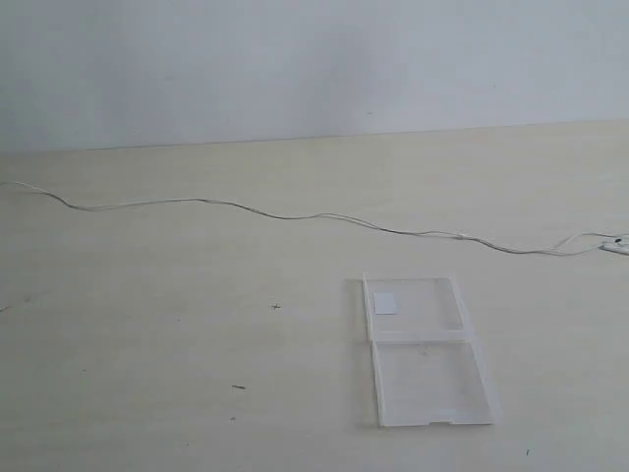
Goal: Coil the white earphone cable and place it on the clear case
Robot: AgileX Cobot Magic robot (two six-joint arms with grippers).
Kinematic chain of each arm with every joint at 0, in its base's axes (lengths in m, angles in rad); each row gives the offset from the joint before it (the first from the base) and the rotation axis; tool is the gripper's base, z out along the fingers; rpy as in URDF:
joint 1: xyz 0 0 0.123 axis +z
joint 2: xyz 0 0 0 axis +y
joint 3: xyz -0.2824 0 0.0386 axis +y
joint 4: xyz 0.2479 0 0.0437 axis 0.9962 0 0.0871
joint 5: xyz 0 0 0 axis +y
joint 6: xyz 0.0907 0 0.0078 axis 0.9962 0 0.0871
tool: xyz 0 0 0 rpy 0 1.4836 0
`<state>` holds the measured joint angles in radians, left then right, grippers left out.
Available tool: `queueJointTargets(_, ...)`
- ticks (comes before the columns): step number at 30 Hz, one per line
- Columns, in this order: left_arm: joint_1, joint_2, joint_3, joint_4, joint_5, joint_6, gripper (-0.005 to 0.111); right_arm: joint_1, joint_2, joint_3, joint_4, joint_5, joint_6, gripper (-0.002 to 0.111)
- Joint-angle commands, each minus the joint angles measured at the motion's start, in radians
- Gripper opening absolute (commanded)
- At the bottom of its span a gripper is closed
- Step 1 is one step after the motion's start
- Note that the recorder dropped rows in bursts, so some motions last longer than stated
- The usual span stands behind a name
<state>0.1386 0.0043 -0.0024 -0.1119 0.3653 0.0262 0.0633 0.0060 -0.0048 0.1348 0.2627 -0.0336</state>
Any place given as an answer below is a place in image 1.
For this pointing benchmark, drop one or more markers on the white sticker in case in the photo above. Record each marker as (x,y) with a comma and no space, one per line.
(384,304)

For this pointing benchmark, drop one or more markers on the clear plastic hinged case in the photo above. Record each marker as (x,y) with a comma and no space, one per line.
(423,366)

